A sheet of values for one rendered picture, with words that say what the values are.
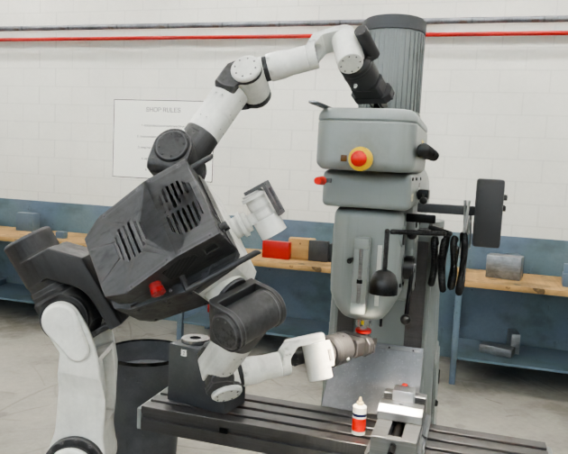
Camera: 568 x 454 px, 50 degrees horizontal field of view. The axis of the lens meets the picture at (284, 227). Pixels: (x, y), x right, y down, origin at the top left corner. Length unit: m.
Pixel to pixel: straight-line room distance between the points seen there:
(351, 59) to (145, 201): 0.63
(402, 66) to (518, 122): 4.09
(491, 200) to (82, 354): 1.24
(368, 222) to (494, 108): 4.38
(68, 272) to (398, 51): 1.16
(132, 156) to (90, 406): 5.53
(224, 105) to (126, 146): 5.43
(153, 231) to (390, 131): 0.64
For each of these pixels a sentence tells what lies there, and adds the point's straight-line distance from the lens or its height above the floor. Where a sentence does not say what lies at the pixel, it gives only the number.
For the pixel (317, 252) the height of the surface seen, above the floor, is 0.96.
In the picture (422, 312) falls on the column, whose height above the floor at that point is 1.26.
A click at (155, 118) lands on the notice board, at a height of 2.18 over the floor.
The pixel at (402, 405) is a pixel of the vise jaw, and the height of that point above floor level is 1.08.
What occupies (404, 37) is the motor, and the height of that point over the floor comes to 2.14.
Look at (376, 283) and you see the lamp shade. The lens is 1.57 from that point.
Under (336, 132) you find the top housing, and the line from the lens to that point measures 1.59.
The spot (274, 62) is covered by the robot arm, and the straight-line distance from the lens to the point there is 1.61.
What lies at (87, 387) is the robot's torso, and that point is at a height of 1.21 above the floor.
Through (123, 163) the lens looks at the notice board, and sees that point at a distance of 6.98.
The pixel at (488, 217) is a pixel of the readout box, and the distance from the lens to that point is 1.97.
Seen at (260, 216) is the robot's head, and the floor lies 1.61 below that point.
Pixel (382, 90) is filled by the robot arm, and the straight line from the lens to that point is 1.73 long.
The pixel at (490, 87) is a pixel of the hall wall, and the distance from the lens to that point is 6.02.
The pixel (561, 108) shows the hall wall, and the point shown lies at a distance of 6.05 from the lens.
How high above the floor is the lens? 1.73
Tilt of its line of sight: 6 degrees down
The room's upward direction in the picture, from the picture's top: 3 degrees clockwise
